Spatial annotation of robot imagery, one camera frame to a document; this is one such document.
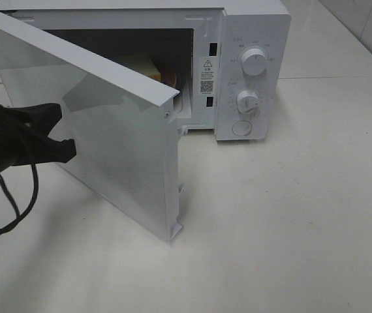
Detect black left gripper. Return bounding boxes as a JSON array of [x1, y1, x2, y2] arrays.
[[0, 103, 76, 173]]

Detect white microwave door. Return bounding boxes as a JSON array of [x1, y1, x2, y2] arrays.
[[0, 13, 181, 241]]

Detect white bread sandwich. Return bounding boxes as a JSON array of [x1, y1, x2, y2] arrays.
[[114, 54, 161, 82]]

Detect pink round plate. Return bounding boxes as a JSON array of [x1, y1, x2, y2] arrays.
[[155, 62, 178, 88]]

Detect round microwave door button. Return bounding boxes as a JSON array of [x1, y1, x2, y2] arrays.
[[232, 121, 252, 136]]

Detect white warning label sticker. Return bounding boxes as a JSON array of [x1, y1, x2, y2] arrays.
[[198, 56, 217, 95]]

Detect white microwave oven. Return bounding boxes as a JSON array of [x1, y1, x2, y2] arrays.
[[0, 1, 291, 141]]

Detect lower white microwave knob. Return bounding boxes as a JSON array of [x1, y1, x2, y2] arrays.
[[237, 90, 260, 115]]

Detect white microwave knob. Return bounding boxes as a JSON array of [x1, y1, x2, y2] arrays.
[[241, 46, 268, 76], [237, 90, 260, 115]]

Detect upper white microwave knob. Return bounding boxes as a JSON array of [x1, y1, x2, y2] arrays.
[[241, 46, 268, 76]]

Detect black left camera cable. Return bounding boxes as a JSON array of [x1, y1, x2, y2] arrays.
[[0, 107, 40, 245]]

